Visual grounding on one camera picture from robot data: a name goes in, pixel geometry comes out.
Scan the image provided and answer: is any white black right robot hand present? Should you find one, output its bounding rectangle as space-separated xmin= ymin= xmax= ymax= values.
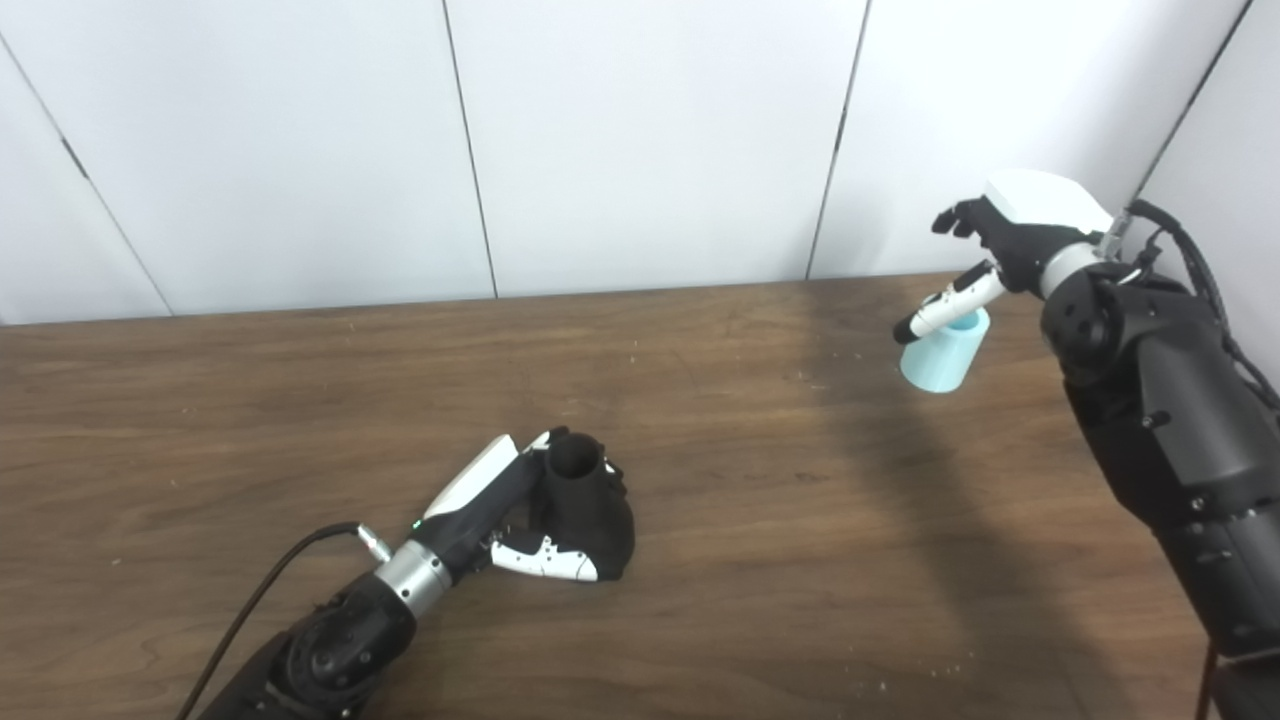
xmin=893 ymin=168 xmax=1116 ymax=346

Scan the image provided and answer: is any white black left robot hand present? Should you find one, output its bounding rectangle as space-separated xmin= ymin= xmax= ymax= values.
xmin=412 ymin=428 xmax=628 ymax=583

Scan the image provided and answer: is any black flared nozzle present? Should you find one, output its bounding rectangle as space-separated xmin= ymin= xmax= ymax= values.
xmin=530 ymin=427 xmax=637 ymax=583

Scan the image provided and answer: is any light-blue hose piece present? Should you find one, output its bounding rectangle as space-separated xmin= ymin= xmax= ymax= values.
xmin=899 ymin=306 xmax=991 ymax=395

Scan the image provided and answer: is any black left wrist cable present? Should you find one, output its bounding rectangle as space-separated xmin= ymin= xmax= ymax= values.
xmin=175 ymin=521 xmax=393 ymax=720

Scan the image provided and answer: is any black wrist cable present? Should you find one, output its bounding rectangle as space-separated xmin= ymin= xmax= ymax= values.
xmin=1105 ymin=198 xmax=1280 ymax=411
xmin=175 ymin=521 xmax=393 ymax=720

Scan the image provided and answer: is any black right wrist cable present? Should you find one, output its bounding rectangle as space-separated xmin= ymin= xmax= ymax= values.
xmin=1105 ymin=198 xmax=1280 ymax=411

